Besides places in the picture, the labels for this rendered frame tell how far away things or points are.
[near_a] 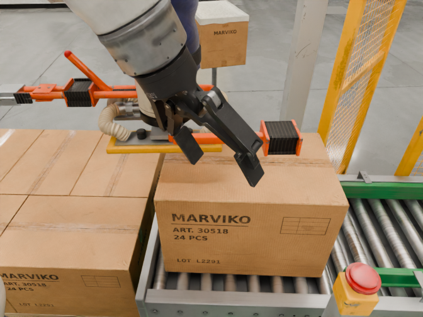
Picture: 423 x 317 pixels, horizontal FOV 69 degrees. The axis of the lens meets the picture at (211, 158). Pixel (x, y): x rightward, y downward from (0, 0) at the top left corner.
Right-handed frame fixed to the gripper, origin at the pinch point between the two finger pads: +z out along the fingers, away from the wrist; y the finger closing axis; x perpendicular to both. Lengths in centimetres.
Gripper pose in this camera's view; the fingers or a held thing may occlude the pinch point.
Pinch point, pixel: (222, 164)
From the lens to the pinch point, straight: 50.5
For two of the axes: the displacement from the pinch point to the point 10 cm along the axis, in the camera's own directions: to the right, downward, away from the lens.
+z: 4.1, 6.5, 6.4
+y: 6.9, 2.3, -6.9
